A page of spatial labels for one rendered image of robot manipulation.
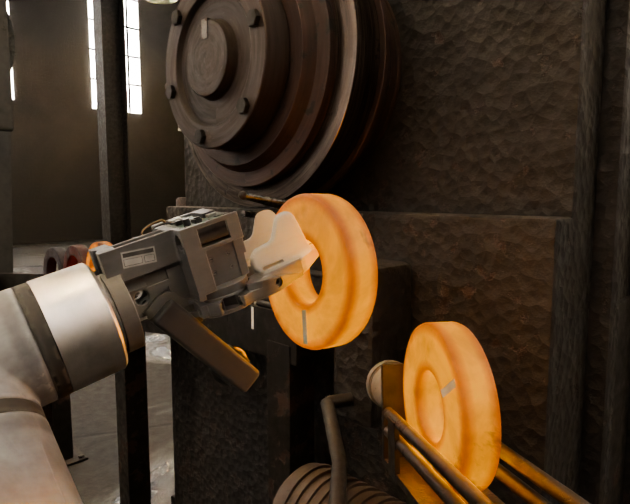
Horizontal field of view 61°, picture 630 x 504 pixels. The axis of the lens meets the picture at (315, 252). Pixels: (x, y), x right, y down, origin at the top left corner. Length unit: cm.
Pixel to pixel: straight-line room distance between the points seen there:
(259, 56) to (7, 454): 61
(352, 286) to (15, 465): 28
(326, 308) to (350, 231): 8
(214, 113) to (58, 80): 1073
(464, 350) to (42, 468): 32
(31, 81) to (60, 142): 116
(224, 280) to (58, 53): 1130
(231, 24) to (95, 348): 60
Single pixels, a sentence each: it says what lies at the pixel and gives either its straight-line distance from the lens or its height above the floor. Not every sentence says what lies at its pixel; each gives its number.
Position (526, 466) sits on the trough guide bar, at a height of 69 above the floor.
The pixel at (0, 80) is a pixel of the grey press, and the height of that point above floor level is 153.
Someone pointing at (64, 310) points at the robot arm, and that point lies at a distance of 41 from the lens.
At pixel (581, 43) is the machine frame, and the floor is 109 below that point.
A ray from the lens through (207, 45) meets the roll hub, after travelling 91.
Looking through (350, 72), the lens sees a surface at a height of 107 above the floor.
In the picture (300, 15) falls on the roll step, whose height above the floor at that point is 116.
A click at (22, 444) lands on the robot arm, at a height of 75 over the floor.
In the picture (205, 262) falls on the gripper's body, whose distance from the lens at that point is 44.
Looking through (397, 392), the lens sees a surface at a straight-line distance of 60.
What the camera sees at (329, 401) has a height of 61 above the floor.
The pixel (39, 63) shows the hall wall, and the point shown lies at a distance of 1155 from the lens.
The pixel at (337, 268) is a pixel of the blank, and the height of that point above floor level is 84.
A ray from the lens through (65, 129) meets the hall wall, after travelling 1149.
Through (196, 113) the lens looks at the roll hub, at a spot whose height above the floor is 104.
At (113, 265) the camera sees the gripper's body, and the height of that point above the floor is 85.
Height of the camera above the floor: 90
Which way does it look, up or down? 6 degrees down
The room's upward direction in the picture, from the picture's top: straight up
